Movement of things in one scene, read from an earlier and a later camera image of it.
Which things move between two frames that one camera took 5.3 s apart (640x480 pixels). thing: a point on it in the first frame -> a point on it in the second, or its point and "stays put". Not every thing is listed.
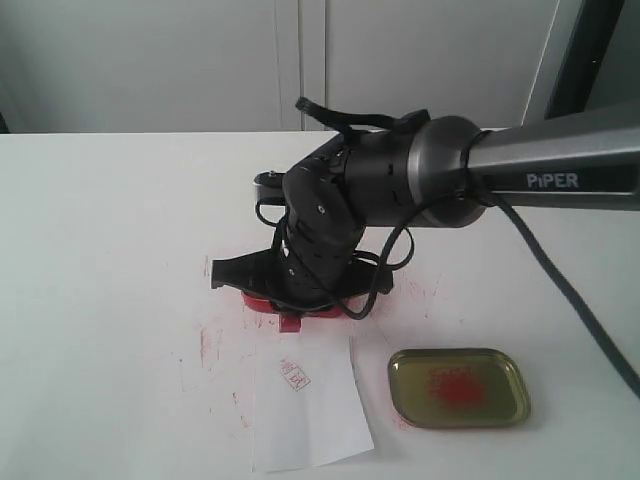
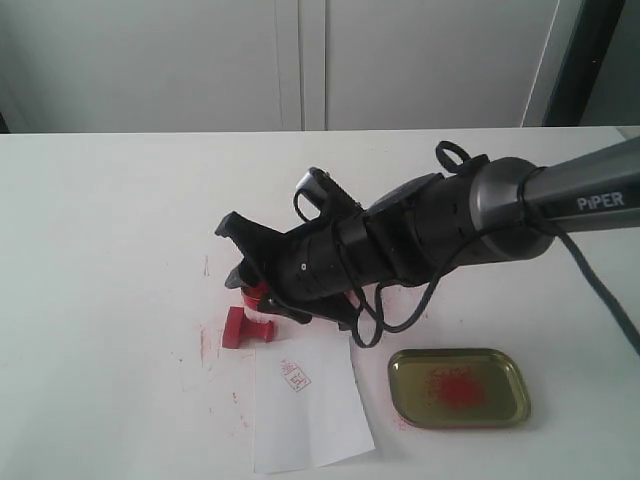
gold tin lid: (458, 387) stays put
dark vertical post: (592, 34) stays put
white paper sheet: (308, 405) stays put
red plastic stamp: (290, 324) -> (237, 327)
